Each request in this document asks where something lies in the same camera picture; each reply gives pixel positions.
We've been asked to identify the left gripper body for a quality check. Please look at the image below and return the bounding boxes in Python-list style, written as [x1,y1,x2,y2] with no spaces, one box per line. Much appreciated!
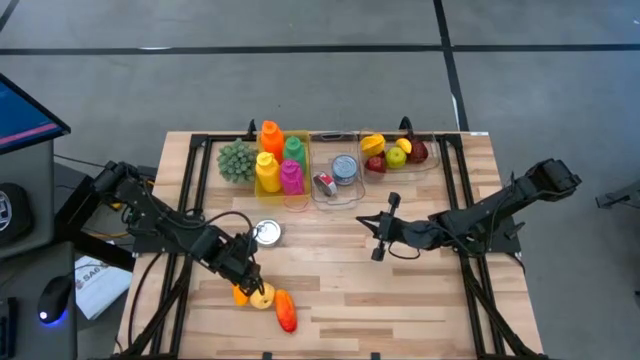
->
[215,234,263,286]

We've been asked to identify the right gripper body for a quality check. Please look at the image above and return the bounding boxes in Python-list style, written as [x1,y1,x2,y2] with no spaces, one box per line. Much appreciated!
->
[371,192,407,263]

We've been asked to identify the tin can olive label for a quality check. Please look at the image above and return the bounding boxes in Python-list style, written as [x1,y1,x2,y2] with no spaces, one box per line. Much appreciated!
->
[253,218,283,248]

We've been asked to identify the tin can blue label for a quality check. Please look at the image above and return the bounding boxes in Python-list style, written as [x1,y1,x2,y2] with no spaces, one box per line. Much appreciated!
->
[331,153,359,184]

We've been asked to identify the tin can red label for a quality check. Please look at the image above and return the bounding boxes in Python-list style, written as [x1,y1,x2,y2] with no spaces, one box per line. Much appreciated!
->
[312,171,339,198]

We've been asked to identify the green toy apple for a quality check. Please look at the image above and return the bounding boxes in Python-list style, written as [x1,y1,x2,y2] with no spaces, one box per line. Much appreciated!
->
[384,146,408,171]

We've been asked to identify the yellow toy starfruit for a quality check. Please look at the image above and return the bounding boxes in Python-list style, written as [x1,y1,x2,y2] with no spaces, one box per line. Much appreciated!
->
[359,133,387,158]

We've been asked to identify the dark red fig-shaped fruit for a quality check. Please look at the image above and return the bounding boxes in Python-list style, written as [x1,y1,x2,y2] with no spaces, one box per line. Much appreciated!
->
[407,138,430,165]

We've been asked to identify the pink plastic bottle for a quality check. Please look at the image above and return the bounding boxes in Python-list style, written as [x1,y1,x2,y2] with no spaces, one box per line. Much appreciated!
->
[278,158,312,212]

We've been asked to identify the yellow plastic bottle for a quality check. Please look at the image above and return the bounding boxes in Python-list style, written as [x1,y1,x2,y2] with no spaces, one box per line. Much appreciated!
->
[254,151,283,194]

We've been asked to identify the green plastic bottle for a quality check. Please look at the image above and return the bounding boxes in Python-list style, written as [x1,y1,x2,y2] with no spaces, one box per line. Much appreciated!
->
[283,136,308,174]

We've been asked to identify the orange plastic bottle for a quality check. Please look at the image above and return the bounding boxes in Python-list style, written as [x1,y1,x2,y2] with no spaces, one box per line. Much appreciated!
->
[260,120,286,164]

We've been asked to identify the yellow toy pear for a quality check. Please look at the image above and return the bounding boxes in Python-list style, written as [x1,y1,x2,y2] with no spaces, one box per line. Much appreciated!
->
[248,281,276,311]

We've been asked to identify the narrow clear plastic bin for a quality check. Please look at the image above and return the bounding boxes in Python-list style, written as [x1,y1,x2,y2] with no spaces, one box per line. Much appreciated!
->
[309,130,366,209]

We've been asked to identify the red-orange oblong toy fruit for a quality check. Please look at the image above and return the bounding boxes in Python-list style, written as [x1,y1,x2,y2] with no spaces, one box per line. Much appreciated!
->
[272,289,300,334]

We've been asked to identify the yellow translucent plastic bin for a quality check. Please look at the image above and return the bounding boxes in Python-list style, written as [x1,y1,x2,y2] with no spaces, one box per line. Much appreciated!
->
[253,130,315,205]

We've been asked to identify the wide clear plastic bin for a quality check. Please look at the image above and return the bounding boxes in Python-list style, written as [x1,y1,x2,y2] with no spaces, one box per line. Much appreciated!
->
[359,130,442,177]

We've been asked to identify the green broccoli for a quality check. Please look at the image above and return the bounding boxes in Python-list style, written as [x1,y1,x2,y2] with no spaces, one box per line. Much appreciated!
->
[216,138,260,184]

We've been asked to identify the white printed paper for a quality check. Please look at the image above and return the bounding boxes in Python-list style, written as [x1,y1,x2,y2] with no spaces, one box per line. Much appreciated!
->
[73,254,134,321]

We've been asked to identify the black computer mouse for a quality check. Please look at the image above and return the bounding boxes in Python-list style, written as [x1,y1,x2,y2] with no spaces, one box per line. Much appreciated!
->
[37,274,75,326]

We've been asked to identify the grey operator desk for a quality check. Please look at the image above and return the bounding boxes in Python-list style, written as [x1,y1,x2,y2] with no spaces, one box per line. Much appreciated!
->
[0,139,79,360]

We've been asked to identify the black cap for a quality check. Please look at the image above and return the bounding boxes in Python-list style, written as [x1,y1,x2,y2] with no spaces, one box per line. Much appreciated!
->
[0,182,35,246]

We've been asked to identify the black keyboard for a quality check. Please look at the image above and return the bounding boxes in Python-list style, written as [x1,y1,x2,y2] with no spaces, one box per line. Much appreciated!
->
[0,297,19,346]

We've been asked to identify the blue screen monitor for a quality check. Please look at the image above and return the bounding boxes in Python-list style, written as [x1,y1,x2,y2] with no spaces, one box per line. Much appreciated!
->
[0,73,71,156]

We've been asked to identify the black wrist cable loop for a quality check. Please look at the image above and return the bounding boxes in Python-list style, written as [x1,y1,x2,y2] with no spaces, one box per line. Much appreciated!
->
[386,242,423,262]

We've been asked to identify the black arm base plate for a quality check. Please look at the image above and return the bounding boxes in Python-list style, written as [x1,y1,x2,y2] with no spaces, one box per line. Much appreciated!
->
[448,213,522,255]
[133,232,201,256]

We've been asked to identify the black aluminium table frame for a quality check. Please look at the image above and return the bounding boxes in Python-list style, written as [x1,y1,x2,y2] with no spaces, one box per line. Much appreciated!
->
[112,130,551,360]

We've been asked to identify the yellow cable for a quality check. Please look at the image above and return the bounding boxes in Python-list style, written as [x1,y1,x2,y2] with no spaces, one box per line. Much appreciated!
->
[84,199,132,240]

